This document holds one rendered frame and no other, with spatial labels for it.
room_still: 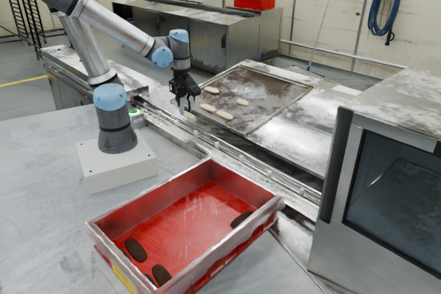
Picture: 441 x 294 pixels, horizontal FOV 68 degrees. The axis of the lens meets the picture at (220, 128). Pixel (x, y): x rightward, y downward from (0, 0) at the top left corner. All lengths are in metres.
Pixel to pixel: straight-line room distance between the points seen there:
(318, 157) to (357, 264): 0.52
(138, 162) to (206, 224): 0.35
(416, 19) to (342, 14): 0.95
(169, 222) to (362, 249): 0.56
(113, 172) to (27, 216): 0.29
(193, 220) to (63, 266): 0.38
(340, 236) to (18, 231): 0.93
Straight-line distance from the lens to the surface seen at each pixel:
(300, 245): 1.03
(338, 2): 5.12
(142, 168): 1.24
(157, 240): 1.03
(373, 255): 0.81
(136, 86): 1.86
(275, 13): 5.01
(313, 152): 1.29
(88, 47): 1.32
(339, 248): 0.85
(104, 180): 1.23
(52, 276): 1.04
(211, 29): 4.34
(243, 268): 0.96
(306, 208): 1.09
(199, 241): 1.01
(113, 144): 1.28
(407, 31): 4.79
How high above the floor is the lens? 1.57
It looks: 28 degrees down
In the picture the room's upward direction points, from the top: straight up
